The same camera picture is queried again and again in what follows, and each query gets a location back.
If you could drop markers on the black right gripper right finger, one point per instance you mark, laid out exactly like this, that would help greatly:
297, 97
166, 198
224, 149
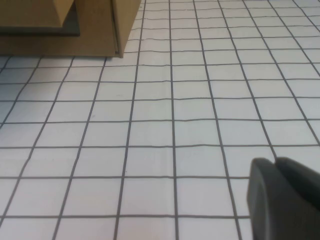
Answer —
302, 177

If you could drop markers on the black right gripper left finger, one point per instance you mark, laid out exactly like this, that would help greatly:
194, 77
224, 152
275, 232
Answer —
270, 205

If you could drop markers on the cardboard shoe box shell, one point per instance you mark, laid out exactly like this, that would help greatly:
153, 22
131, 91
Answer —
127, 22

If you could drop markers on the white grid tablecloth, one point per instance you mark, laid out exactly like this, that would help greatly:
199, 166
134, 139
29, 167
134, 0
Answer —
160, 130

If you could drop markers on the cardboard drawer with dark window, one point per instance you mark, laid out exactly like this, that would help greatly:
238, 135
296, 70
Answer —
95, 30

